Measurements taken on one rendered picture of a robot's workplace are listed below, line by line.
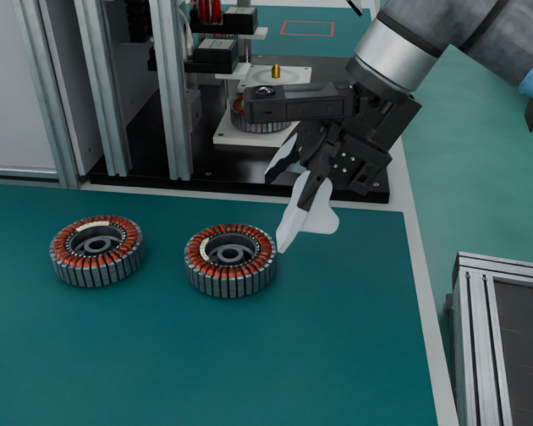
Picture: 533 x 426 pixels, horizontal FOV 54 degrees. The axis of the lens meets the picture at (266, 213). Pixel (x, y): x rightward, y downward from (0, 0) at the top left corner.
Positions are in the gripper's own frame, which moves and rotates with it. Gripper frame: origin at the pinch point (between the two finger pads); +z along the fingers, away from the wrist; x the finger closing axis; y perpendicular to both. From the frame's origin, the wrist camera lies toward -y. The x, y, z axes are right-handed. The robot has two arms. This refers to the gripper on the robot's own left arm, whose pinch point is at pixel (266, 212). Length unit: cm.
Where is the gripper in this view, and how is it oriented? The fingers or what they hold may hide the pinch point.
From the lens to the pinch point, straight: 61.3
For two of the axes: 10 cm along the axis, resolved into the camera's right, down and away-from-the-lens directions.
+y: 8.6, 3.7, 3.5
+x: -1.0, -5.6, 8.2
